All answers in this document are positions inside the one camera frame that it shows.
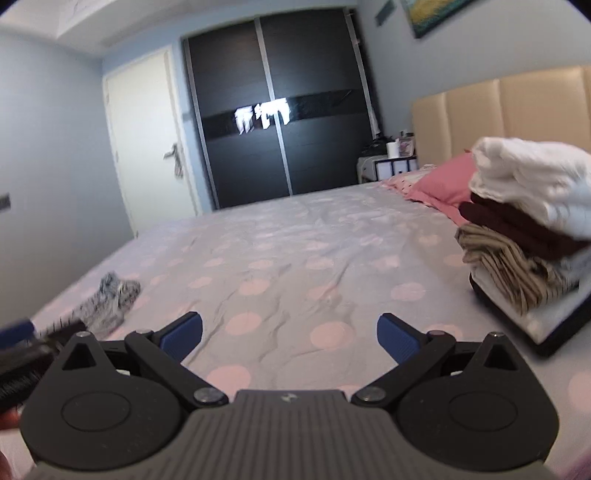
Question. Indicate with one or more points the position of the person's left hand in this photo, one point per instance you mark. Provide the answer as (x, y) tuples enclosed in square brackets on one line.
[(9, 425)]

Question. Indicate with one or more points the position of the grey striped garment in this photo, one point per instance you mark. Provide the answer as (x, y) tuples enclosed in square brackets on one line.
[(104, 311)]

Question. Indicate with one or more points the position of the beige padded headboard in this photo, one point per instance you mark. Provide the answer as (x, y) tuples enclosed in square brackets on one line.
[(547, 105)]

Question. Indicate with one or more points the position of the dark maroon folded garment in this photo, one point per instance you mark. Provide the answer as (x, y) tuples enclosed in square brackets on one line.
[(533, 238)]

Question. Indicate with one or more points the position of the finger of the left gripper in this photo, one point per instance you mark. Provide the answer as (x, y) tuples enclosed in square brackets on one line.
[(62, 331), (16, 332)]

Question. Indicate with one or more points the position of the grey pink-dotted bed sheet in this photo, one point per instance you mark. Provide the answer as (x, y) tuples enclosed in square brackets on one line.
[(291, 290)]

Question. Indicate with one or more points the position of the pink pillow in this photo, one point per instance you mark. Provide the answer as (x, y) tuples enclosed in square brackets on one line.
[(446, 187)]

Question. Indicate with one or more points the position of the framed wall painting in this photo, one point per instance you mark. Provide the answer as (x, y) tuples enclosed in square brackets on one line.
[(426, 15)]

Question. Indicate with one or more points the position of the beige striped folded garment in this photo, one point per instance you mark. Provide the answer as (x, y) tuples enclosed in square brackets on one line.
[(525, 281)]

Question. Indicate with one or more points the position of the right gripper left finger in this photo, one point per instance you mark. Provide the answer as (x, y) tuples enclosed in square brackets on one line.
[(158, 356)]

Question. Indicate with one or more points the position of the white folded garment on stack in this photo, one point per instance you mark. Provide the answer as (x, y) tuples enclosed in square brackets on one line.
[(549, 181)]

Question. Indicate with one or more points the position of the light blue folded garment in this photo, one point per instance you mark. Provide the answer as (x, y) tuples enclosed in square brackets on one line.
[(568, 276)]

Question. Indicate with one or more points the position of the dark sliding wardrobe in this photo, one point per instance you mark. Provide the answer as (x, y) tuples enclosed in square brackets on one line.
[(282, 105)]

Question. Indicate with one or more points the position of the white bedside table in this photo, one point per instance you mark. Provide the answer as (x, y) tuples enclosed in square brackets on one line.
[(378, 168)]

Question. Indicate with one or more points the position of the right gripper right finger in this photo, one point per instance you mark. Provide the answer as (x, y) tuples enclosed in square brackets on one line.
[(418, 355)]

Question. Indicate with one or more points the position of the white tissue roll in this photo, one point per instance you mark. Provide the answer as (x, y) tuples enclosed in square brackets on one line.
[(393, 149)]

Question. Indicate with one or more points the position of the white room door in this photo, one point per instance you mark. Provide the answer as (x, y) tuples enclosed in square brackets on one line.
[(147, 142)]

